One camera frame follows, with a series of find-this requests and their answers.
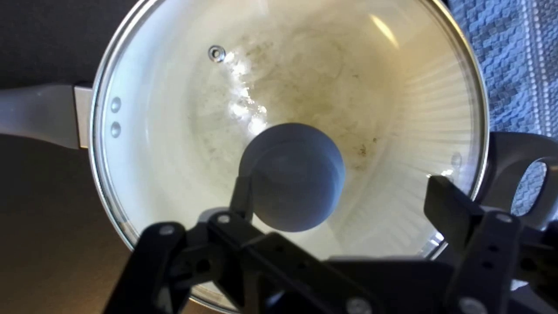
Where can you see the round black table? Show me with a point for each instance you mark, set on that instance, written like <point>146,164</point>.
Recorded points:
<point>46,41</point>

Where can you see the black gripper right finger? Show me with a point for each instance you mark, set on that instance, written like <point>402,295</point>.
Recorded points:
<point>495,262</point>

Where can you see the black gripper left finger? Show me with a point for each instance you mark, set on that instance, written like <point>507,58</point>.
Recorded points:
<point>263,262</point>

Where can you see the blue-grey dish cloth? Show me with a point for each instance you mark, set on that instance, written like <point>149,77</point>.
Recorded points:
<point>524,58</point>

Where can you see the glass lid with grey knob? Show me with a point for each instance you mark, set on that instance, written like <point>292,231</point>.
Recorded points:
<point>175,145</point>

